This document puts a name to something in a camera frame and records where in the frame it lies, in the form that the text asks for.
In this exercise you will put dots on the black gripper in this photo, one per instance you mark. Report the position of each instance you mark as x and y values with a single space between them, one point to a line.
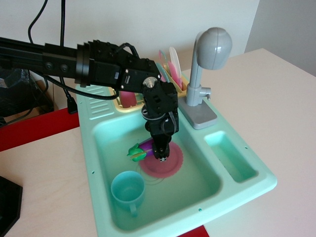
161 114

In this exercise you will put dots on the purple toy eggplant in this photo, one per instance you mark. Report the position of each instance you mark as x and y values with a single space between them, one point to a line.
141 150

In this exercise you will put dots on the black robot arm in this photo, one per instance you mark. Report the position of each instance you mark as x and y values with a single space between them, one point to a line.
104 64

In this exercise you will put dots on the pink toy plate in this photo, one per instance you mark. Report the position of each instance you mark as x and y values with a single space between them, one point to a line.
163 169

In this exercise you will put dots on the pink rear plate in rack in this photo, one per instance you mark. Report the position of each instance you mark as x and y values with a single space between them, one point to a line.
174 75

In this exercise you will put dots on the teal plate in rack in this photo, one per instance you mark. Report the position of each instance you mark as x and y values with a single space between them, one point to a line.
163 73

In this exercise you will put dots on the white plate in rack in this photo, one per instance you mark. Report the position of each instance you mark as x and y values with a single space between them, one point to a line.
175 61

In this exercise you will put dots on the light pink small plate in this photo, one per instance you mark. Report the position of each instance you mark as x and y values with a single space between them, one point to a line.
162 57

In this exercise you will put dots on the blue toy cup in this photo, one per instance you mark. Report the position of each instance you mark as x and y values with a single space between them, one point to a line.
128 190

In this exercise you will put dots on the mint green toy sink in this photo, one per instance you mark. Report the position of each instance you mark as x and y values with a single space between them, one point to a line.
219 173

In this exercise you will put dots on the pink toy cup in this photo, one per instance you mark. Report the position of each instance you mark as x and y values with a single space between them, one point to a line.
127 99

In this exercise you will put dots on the yellow dish rack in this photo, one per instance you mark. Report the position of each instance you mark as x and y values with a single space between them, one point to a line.
140 100

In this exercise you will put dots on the black bag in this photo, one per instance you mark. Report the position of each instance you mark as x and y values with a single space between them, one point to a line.
19 92

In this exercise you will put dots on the black base corner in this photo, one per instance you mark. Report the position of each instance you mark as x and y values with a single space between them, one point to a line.
10 204

